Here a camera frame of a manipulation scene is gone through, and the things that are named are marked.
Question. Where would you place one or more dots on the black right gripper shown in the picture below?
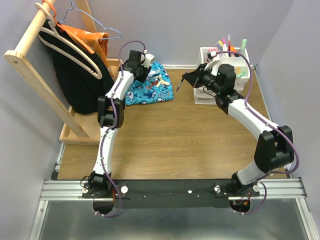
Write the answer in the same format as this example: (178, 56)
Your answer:
(195, 76)

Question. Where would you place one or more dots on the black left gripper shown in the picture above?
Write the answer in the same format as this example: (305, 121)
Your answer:
(146, 71)

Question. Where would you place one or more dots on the dark purple pen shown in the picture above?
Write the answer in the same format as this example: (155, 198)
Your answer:
(181, 82)

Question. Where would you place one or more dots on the pink lid pen tube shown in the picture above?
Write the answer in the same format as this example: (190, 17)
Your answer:
(208, 57)

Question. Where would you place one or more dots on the grey cap white marker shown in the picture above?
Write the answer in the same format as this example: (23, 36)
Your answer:
(218, 45)

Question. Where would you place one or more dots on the tan eraser block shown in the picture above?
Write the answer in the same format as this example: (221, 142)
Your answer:
(238, 70)

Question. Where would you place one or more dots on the orange black highlighter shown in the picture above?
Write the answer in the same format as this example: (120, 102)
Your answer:
(232, 49)

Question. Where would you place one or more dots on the red clear-cap pen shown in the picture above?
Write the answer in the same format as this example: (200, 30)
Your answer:
(229, 44)

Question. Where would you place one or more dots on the mint grey highlighter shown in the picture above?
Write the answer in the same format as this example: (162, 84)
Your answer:
(243, 46)

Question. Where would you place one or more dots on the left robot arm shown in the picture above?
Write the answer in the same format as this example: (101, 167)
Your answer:
(110, 116)

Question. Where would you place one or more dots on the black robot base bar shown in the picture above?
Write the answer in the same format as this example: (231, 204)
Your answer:
(170, 193)

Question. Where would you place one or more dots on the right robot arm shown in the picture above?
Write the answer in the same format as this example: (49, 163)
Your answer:
(274, 143)

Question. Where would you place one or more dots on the blue shark print cloth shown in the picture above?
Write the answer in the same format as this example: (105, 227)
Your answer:
(156, 88)

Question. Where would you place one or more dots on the white drawer organizer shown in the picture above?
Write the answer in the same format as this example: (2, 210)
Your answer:
(200, 97)

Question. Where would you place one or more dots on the orange garment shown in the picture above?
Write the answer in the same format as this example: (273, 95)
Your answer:
(92, 42)

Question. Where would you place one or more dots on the black hanging garment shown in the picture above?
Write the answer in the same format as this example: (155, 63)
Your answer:
(80, 88)

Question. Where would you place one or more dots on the wooden clothes rack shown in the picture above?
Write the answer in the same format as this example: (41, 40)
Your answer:
(77, 129)

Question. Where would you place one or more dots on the orange hanger hook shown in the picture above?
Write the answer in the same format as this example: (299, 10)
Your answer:
(51, 6)

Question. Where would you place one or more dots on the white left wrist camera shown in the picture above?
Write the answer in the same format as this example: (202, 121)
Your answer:
(147, 59)

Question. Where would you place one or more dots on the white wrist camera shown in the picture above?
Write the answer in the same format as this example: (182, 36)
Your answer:
(212, 66)
(147, 59)

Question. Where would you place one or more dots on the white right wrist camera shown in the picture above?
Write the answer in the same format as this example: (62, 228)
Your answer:
(212, 66)

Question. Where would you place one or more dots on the blue wire hanger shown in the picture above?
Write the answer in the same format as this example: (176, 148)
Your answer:
(90, 22)

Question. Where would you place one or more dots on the aluminium rail frame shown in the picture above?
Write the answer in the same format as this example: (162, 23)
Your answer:
(212, 208)

